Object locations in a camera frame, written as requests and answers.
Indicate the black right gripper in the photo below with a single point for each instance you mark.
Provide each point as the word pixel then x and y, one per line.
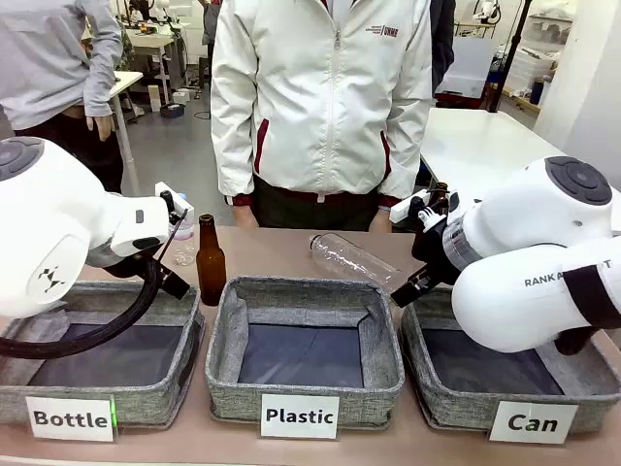
pixel 432 252

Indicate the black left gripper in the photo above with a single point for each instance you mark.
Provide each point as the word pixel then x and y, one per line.
pixel 145 272

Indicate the small clear bottle pink label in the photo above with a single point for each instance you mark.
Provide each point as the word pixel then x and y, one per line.
pixel 186 233

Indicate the large clear plastic bottle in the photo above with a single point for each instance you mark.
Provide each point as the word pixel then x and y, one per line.
pixel 349 262

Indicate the person's left forearm white sleeve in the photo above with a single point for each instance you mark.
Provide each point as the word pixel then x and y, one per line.
pixel 407 155

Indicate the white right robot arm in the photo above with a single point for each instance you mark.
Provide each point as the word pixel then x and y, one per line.
pixel 524 252

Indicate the person's right forearm white sleeve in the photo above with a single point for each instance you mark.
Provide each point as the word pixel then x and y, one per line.
pixel 233 145

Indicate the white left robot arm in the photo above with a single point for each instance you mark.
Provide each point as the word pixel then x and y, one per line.
pixel 48 218

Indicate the grey fabric basket labelled Bottle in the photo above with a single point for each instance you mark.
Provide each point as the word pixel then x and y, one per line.
pixel 184 340

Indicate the grey fabric basket labelled Can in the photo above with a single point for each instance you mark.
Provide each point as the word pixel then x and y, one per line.
pixel 436 388

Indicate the grey fabric basket labelled Plastic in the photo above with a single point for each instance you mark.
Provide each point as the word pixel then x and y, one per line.
pixel 301 296

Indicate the white Can label card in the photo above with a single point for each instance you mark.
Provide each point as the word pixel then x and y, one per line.
pixel 532 423

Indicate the person's left hand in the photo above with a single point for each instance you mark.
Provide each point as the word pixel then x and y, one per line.
pixel 381 221

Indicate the person's right hand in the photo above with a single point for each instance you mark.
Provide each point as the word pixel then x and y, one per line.
pixel 242 216

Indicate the grey bystander's hand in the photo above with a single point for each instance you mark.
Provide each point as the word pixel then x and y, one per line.
pixel 101 127

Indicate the large white table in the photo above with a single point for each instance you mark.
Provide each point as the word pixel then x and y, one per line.
pixel 475 141

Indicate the white Plastic label card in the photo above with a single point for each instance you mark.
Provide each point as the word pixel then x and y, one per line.
pixel 300 416

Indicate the white Bottle label card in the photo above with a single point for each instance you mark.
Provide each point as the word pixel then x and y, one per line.
pixel 70 418

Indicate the black object on floor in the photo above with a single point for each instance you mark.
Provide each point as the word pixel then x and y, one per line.
pixel 172 110

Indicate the small white table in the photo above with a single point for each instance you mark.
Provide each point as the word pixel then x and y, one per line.
pixel 127 97

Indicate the person in white jacket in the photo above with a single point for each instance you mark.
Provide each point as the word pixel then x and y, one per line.
pixel 320 107

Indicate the white panel board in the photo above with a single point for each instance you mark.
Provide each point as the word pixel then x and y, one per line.
pixel 468 68

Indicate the dark blue bottle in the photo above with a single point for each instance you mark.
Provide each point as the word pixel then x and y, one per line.
pixel 536 92

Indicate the white workbench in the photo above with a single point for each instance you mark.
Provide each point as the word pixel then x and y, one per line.
pixel 150 48

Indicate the bystander in dark jacket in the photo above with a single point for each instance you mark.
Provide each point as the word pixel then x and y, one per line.
pixel 442 43

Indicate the black stand pole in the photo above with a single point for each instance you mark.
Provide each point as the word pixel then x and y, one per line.
pixel 509 53

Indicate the bystander in grey sweater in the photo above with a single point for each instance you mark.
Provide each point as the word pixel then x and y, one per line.
pixel 43 58

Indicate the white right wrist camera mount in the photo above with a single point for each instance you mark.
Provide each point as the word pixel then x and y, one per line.
pixel 402 209

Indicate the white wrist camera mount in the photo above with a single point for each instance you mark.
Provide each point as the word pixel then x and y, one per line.
pixel 165 187
pixel 402 209

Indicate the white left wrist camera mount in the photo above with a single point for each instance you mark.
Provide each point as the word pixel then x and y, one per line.
pixel 165 187

